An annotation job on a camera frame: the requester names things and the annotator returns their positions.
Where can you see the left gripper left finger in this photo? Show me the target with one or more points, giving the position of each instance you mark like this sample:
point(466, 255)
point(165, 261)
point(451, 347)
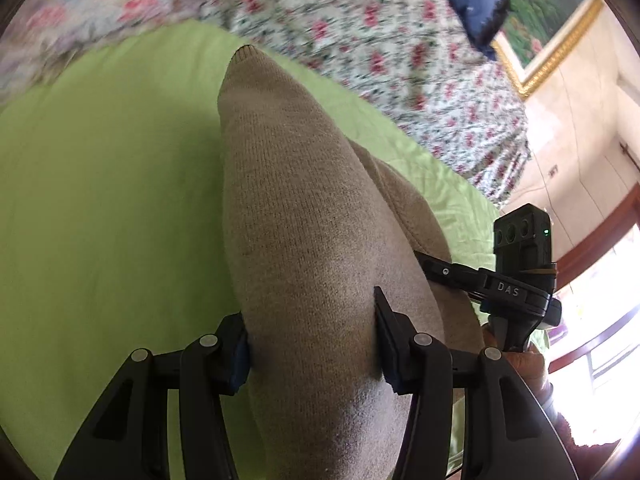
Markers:
point(152, 396)

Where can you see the beige knit sweater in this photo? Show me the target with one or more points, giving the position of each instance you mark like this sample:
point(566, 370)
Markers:
point(313, 226)

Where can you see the person's right hand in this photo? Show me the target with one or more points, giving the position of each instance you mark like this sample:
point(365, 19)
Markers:
point(533, 369)

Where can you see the curtain rod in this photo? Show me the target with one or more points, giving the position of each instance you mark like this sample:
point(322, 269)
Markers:
point(626, 151)

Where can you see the green bed sheet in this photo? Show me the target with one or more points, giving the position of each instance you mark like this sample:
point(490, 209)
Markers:
point(112, 225)

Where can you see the gold framed landscape painting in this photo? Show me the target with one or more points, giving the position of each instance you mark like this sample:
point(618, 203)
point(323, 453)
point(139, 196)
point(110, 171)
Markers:
point(538, 34)

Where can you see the red floral white quilt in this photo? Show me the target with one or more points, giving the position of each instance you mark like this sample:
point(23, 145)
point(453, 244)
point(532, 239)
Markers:
point(412, 60)

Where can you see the pastel floral ruffled pillow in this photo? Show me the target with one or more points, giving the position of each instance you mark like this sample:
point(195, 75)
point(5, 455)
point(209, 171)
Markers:
point(44, 36)

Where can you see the wooden window frame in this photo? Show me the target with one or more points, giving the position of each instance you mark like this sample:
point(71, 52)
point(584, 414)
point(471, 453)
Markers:
point(593, 278)

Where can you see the black camera box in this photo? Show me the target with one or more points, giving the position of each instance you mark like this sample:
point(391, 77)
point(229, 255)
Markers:
point(522, 241)

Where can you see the wall socket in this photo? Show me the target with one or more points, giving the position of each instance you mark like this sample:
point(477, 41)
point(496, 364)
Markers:
point(553, 170)

